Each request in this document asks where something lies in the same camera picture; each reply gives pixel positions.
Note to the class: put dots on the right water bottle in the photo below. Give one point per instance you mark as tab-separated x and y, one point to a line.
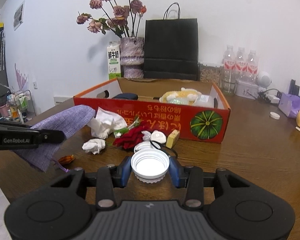
252	66

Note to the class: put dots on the white round speaker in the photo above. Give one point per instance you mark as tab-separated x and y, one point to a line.
263	81

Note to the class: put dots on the small white tissue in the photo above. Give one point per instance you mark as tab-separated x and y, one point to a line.
94	146

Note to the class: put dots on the left water bottle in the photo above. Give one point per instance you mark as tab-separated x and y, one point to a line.
229	64

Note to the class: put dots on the white plastic jar lid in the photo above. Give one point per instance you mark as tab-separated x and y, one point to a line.
150	165

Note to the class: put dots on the dried rose bouquet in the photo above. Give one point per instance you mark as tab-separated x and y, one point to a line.
122	20

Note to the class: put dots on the red cardboard pumpkin box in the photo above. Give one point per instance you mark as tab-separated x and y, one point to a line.
140	97

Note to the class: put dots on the middle water bottle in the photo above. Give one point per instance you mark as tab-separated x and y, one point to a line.
241	63

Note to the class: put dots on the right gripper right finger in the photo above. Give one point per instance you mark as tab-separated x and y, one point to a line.
190	178

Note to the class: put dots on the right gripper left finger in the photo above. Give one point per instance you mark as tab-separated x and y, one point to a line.
111	177

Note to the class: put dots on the white shell ornament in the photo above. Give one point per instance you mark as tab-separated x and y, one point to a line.
158	136

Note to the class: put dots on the yellow eraser block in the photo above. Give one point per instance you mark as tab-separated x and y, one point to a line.
172	139

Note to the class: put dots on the red fabric rose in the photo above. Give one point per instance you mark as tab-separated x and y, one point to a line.
129	136

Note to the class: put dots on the orange dried flower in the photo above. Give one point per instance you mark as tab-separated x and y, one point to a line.
64	161

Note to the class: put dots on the green white milk carton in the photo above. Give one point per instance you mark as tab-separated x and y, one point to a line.
113	60

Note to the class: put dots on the white patterned tin box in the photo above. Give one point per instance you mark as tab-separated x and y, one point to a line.
246	90

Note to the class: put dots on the small white round cap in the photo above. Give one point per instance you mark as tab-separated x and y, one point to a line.
274	115

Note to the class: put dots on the yellow white plush toy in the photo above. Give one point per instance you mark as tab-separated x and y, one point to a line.
184	96

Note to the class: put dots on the water bottle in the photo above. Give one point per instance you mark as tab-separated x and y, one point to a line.
229	64
241	63
252	66

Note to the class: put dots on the white calendar card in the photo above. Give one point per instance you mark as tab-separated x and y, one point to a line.
60	99

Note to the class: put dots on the wire rack with items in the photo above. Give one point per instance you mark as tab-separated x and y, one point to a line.
17	106

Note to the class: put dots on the clear pellet storage container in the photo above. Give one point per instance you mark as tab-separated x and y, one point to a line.
208	73

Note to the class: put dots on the purple marbled vase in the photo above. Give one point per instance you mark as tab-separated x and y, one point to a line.
132	57

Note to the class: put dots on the purple tissue pack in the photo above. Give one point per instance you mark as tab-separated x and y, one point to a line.
289	105

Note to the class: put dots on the large white tissue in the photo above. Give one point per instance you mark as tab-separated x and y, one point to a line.
105	122

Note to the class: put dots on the empty clear glass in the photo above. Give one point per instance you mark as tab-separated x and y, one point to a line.
228	83

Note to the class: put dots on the black upright device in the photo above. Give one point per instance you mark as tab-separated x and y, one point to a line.
293	88

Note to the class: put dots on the purple woven cloth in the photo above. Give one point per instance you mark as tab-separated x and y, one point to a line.
59	127

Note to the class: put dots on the black paper shopping bag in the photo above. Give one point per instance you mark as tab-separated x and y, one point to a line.
171	48

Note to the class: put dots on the white power adapter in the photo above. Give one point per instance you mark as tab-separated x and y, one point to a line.
272	99

